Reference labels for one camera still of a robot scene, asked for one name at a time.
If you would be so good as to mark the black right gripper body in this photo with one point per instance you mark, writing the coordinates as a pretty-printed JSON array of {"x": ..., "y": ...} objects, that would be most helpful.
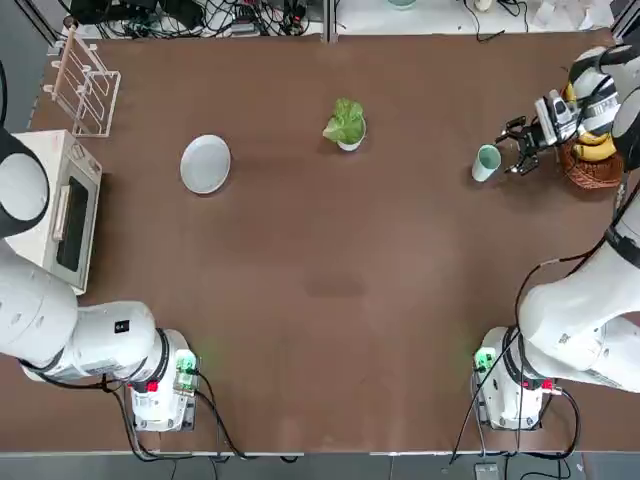
[{"x": 536, "y": 136}]

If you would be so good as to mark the pale green cup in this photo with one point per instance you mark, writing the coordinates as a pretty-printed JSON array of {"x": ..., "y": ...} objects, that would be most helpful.
[{"x": 484, "y": 167}]

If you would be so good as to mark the green lettuce leaf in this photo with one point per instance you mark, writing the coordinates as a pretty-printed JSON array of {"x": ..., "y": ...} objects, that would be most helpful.
[{"x": 345, "y": 120}]

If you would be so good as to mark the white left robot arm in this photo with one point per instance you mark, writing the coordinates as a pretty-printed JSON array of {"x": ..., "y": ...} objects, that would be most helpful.
[{"x": 35, "y": 310}]

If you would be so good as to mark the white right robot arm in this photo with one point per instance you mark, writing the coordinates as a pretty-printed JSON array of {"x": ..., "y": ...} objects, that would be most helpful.
[{"x": 560, "y": 310}]

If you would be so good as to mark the smaller grey bowl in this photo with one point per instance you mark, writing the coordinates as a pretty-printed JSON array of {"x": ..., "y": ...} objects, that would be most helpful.
[{"x": 350, "y": 146}]

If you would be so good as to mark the larger grey dish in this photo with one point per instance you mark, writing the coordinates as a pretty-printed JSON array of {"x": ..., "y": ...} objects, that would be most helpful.
[{"x": 205, "y": 165}]

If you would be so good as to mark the yellow banana bunch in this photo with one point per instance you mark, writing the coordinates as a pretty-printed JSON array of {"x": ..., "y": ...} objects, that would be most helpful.
[{"x": 592, "y": 150}]

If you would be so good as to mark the brown wicker basket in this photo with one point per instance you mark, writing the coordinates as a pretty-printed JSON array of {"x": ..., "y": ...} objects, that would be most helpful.
[{"x": 590, "y": 172}]

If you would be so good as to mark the white bottle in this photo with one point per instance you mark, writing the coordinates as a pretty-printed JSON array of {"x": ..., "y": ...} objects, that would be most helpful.
[{"x": 482, "y": 4}]

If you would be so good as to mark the pale green bowl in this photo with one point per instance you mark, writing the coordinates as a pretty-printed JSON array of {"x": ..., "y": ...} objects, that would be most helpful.
[{"x": 402, "y": 2}]

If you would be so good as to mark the grey floor socket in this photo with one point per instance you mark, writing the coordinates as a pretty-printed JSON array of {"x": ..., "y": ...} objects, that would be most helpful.
[{"x": 487, "y": 471}]

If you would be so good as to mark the white toaster oven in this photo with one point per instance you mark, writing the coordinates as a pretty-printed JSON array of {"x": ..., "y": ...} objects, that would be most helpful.
[{"x": 75, "y": 225}]

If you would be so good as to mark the aluminium frame post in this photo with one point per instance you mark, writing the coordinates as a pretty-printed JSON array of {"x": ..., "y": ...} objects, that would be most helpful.
[
  {"x": 329, "y": 20},
  {"x": 42, "y": 20}
]

